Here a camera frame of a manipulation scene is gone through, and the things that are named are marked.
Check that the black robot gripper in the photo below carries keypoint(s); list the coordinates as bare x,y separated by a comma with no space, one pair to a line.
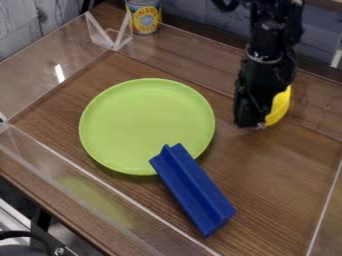
263,77

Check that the yellow toy banana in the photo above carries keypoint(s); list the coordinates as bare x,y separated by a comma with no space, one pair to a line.
280,106

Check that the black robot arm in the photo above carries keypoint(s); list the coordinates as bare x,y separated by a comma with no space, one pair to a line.
275,25

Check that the green round plate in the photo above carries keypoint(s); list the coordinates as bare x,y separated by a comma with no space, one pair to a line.
137,116

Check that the blue plastic block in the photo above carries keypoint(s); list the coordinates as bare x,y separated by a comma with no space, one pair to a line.
192,188

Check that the clear acrylic enclosure wall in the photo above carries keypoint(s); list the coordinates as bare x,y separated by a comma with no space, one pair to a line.
279,173

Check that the black metal table bracket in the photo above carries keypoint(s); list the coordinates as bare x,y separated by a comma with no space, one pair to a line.
40,223

